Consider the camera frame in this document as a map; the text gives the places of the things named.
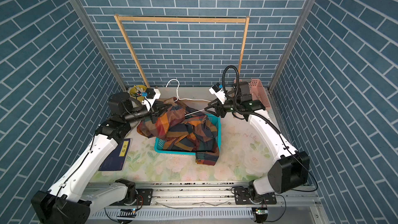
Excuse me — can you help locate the wooden clothes rack frame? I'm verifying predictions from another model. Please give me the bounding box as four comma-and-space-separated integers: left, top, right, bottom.
114, 14, 250, 88

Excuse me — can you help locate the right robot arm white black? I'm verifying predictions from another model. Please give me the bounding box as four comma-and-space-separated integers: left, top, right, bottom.
205, 82, 310, 204

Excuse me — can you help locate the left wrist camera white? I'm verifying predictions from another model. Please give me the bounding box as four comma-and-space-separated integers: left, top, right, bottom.
142, 88, 161, 111

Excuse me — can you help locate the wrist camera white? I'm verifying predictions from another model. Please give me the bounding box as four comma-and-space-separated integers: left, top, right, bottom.
209, 83, 227, 104
142, 88, 161, 111

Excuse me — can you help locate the teal plastic basket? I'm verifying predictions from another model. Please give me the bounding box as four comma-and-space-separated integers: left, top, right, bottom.
154, 113, 222, 156

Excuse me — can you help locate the dark blue book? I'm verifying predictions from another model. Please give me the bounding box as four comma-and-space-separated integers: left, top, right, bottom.
98, 139, 131, 172

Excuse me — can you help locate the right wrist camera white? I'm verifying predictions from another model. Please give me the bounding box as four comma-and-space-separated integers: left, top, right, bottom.
209, 83, 227, 104

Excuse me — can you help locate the white wire hanger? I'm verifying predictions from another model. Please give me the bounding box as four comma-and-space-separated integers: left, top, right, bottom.
165, 79, 212, 118

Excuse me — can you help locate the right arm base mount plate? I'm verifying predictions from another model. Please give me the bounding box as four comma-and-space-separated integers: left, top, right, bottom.
230, 186, 277, 205

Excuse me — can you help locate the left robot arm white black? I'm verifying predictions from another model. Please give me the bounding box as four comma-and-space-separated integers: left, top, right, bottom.
31, 88, 169, 224

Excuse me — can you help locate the plaid long-sleeve shirt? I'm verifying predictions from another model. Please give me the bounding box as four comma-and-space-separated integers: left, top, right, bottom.
137, 97, 219, 166

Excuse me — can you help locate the yellow cup with pens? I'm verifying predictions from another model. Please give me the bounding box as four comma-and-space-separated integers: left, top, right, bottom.
127, 85, 147, 101

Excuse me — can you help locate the aluminium rail frame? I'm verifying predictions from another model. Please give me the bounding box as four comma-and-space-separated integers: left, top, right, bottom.
84, 183, 328, 224

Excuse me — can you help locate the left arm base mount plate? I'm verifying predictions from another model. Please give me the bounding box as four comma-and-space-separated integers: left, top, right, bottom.
111, 188, 153, 207

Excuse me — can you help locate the pink plastic basket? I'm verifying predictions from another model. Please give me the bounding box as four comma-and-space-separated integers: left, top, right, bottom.
239, 78, 272, 111

